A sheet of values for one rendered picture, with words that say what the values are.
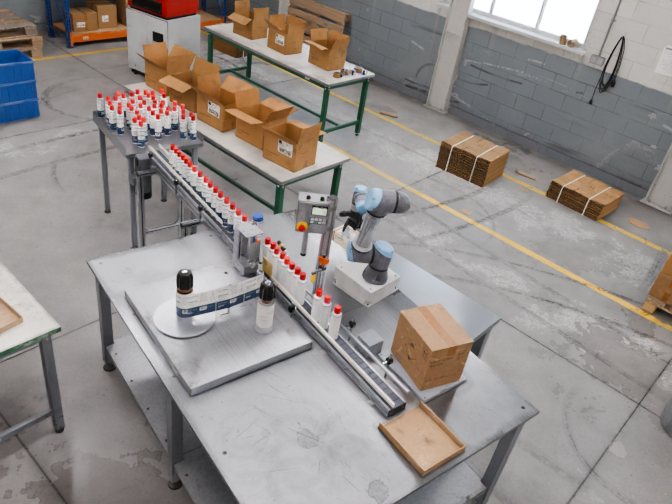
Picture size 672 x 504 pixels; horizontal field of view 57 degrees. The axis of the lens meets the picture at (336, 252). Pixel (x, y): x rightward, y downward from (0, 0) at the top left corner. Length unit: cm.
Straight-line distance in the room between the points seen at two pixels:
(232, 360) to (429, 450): 101
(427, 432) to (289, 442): 64
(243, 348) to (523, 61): 617
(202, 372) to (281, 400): 39
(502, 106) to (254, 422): 654
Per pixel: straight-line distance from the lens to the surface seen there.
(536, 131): 846
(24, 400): 419
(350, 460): 278
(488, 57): 864
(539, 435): 438
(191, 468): 346
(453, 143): 723
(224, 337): 315
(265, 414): 288
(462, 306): 373
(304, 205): 313
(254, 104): 544
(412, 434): 293
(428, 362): 297
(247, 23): 797
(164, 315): 326
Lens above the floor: 302
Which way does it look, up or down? 34 degrees down
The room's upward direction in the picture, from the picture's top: 10 degrees clockwise
